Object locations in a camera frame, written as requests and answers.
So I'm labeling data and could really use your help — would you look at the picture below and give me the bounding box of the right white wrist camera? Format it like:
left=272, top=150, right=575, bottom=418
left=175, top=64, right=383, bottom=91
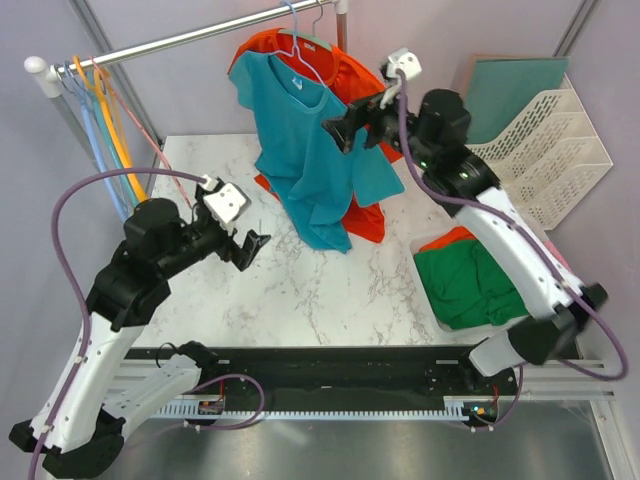
left=379, top=47, right=422, bottom=109

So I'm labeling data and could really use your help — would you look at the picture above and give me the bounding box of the orange plastic hanger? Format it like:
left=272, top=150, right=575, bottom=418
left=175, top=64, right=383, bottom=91
left=73, top=54, right=150, bottom=204

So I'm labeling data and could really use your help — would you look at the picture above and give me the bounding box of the purple cable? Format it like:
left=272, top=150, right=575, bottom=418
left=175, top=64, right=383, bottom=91
left=27, top=168, right=214, bottom=480
left=394, top=69, right=629, bottom=384

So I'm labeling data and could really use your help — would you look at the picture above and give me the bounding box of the teal plastic hanger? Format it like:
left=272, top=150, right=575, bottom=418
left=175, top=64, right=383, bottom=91
left=88, top=71, right=146, bottom=208

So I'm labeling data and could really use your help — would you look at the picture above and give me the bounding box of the light blue wire hanger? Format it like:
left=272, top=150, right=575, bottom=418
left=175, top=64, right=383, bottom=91
left=271, top=1, right=332, bottom=89

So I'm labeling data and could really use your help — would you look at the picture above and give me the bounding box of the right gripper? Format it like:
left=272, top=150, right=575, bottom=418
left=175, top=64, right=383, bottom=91
left=322, top=78, right=436, bottom=171

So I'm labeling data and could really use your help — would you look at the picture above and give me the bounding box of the teal t shirt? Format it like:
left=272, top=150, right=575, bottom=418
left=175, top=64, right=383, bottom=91
left=229, top=51, right=404, bottom=253

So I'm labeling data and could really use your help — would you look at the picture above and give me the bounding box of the blue plastic hanger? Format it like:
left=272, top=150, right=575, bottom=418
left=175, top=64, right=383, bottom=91
left=64, top=62, right=128, bottom=222

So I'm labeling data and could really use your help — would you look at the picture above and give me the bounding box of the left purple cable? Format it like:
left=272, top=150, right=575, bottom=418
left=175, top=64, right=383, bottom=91
left=27, top=168, right=214, bottom=480

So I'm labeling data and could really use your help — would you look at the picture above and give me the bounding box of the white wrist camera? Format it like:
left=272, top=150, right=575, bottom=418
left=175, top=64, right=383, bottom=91
left=379, top=47, right=422, bottom=109
left=196, top=175, right=251, bottom=232

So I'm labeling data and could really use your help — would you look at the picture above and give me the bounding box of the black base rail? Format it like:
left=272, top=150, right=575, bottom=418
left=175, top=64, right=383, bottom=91
left=119, top=344, right=531, bottom=416

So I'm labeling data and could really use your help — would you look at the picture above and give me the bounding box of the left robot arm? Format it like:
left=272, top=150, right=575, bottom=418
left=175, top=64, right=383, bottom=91
left=9, top=198, right=270, bottom=479

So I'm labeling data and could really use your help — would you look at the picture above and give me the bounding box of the white file organizer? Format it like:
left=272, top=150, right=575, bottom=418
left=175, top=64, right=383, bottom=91
left=468, top=78, right=613, bottom=231

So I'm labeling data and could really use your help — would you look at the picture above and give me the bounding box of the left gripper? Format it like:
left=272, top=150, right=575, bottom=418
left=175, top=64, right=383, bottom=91
left=158, top=187, right=271, bottom=278

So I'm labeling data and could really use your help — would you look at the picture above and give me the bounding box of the green t shirt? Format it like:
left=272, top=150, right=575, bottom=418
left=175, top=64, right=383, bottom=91
left=414, top=239, right=531, bottom=331

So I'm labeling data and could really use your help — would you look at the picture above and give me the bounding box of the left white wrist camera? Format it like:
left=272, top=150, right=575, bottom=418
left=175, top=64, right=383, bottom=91
left=196, top=175, right=251, bottom=232

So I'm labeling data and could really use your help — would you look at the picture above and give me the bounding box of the metal clothes rail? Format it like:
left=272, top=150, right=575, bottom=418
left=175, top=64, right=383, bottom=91
left=23, top=1, right=349, bottom=156

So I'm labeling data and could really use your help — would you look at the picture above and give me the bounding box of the orange t shirt on hanger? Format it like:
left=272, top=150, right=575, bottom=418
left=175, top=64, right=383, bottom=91
left=228, top=29, right=404, bottom=253

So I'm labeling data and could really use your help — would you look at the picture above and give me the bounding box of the pink shirt in bin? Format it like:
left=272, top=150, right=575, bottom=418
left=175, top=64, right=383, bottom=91
left=543, top=240, right=571, bottom=271

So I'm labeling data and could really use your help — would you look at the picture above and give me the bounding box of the teal hanger with shirt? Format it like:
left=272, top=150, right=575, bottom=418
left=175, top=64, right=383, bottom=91
left=278, top=5, right=332, bottom=51

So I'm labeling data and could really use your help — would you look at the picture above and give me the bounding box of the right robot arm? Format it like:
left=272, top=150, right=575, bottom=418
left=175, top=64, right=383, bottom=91
left=321, top=89, right=608, bottom=394

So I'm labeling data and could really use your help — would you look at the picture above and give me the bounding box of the teal folder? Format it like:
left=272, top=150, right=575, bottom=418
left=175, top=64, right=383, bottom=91
left=453, top=54, right=570, bottom=144

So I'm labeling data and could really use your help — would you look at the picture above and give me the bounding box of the orange shirt in bin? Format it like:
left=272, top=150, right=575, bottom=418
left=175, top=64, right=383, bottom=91
left=419, top=226, right=476, bottom=252

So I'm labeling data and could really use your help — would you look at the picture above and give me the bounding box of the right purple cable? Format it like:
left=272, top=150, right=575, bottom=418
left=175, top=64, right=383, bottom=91
left=394, top=69, right=629, bottom=384

